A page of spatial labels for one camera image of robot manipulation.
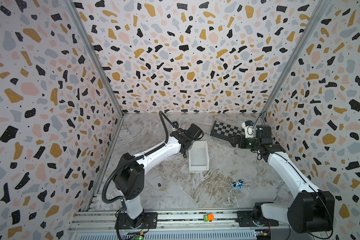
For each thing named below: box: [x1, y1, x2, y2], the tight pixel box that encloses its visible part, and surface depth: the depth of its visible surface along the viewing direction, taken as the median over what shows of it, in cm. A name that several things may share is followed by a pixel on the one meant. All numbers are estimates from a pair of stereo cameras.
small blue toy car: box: [231, 179, 245, 189], surface depth 86 cm
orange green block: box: [203, 214, 215, 223], surface depth 75 cm
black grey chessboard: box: [210, 120, 245, 141], surface depth 110 cm
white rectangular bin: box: [188, 140, 210, 171], surface depth 97 cm
